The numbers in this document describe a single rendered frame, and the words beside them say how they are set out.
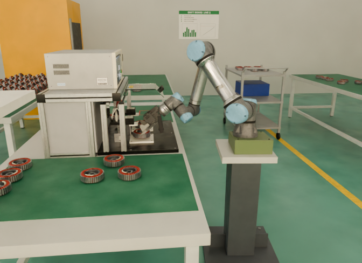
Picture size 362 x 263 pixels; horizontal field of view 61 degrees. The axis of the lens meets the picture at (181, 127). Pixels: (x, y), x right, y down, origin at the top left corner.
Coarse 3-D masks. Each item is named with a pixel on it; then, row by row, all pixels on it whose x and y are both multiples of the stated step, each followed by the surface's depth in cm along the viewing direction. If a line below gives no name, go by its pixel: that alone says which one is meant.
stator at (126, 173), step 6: (120, 168) 152; (126, 168) 154; (132, 168) 154; (138, 168) 152; (120, 174) 148; (126, 174) 147; (132, 174) 147; (138, 174) 149; (126, 180) 147; (132, 180) 148
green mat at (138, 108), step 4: (112, 108) 289; (124, 108) 289; (136, 108) 289; (140, 108) 289; (144, 108) 289; (148, 108) 289; (112, 112) 275; (136, 112) 275; (140, 112) 275; (144, 112) 275; (136, 116) 261; (140, 116) 261; (164, 116) 261; (168, 116) 261; (136, 120) 250; (172, 120) 250
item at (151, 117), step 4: (152, 108) 196; (156, 108) 193; (148, 112) 193; (152, 112) 193; (156, 112) 194; (160, 112) 192; (144, 116) 193; (148, 116) 192; (152, 116) 192; (156, 116) 194; (148, 120) 193; (152, 120) 193; (156, 120) 194
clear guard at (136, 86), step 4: (128, 84) 228; (132, 84) 228; (136, 84) 228; (140, 84) 228; (144, 84) 228; (148, 84) 228; (152, 84) 228; (128, 88) 210; (132, 88) 210; (136, 88) 210; (140, 88) 210; (144, 88) 210; (148, 88) 210; (152, 88) 210; (156, 88) 214; (160, 92) 214
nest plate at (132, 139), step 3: (132, 135) 203; (150, 135) 203; (153, 135) 203; (132, 138) 198; (135, 138) 198; (147, 138) 198; (150, 138) 198; (153, 138) 198; (129, 141) 192; (132, 141) 192; (135, 141) 192; (138, 141) 192; (141, 141) 192; (144, 141) 192; (147, 141) 192; (150, 141) 192; (153, 141) 193
